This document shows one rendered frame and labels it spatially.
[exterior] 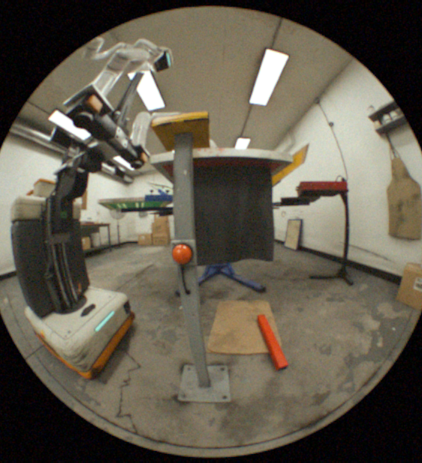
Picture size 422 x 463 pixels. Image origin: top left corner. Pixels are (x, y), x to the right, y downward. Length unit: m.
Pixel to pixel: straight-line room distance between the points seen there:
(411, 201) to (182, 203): 2.06
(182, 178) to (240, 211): 0.35
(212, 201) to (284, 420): 0.99
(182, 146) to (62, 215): 0.66
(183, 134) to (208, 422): 0.94
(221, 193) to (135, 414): 1.04
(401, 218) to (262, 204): 1.79
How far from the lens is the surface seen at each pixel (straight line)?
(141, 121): 0.96
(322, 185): 1.57
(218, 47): 2.40
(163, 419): 0.74
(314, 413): 0.80
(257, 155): 0.56
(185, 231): 0.28
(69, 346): 0.73
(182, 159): 0.31
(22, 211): 0.90
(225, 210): 0.57
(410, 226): 1.99
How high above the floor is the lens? 0.71
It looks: 4 degrees down
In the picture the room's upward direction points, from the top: 2 degrees counter-clockwise
